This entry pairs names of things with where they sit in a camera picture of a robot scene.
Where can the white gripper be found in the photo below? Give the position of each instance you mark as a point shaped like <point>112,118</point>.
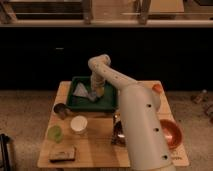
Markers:
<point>96,83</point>

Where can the yellow sponge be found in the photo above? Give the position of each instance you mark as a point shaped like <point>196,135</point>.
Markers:
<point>94,95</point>

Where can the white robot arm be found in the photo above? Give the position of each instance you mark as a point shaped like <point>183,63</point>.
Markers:
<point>138,105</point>

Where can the green plastic tray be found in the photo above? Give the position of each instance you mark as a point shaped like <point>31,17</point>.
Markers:
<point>107,103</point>

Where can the small metal cup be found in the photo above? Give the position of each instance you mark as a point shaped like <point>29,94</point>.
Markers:
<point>61,110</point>

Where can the white paper cup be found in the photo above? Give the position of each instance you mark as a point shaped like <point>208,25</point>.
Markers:
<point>79,124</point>

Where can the dark purple bowl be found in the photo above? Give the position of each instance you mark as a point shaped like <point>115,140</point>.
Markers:
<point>118,137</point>

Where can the small orange object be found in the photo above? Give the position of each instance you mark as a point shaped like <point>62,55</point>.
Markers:
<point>157,88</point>

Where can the green plastic cup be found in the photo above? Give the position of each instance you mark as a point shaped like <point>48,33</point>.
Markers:
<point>55,134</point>

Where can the brown bread slice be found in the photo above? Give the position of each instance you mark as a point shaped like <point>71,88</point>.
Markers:
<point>58,155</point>

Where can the orange bowl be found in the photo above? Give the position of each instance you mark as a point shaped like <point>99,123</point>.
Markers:
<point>172,133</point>

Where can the floor debris object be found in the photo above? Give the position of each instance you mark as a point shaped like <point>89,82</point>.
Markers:
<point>200,97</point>

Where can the black chair edge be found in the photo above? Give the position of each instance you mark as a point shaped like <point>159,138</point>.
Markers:
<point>5,161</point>

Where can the wooden shelf rail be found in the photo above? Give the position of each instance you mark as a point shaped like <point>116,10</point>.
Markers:
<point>106,13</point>

